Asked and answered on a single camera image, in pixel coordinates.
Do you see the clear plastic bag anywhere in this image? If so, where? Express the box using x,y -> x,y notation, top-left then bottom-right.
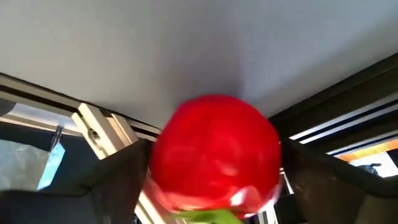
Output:
0,138 -> 67,191

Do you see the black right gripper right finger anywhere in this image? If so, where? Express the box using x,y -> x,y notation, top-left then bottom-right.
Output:
281,136 -> 398,224

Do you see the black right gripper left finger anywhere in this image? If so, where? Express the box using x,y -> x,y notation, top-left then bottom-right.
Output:
0,138 -> 153,224

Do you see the red toy tomato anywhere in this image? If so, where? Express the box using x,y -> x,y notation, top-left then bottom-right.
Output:
148,94 -> 283,224

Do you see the silver metal bracket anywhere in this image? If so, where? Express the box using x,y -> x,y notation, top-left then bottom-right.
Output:
70,102 -> 175,224

